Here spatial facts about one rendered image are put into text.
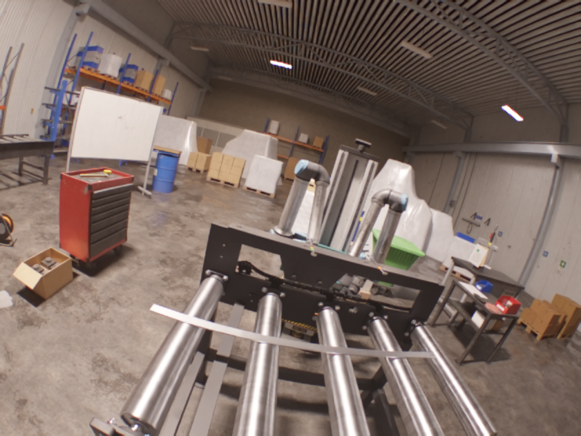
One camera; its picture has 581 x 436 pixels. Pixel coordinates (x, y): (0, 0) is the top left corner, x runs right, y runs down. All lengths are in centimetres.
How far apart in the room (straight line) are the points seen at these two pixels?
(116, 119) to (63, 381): 432
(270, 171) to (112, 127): 592
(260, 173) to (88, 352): 822
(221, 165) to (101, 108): 554
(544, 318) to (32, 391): 723
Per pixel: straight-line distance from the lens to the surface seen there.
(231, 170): 920
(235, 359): 164
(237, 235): 118
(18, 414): 190
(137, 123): 538
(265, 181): 921
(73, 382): 192
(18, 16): 1070
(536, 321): 645
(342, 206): 216
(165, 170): 620
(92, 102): 493
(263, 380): 82
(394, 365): 116
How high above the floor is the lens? 154
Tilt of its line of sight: 13 degrees down
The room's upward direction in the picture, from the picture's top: 17 degrees clockwise
